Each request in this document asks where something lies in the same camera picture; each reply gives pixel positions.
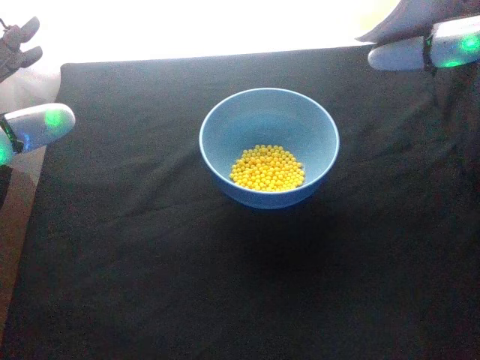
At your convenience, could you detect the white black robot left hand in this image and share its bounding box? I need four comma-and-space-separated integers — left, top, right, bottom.
0, 16, 76, 166

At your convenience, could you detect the light blue bowl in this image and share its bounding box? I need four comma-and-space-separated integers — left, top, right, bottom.
198, 87, 341, 210

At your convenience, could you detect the pile of yellow beads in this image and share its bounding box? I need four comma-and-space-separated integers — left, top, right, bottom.
229, 144, 307, 193

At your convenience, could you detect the black table cloth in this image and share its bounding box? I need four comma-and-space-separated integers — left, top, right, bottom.
0, 44, 480, 360

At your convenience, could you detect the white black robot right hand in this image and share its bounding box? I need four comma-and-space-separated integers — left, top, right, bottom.
367, 13, 480, 72

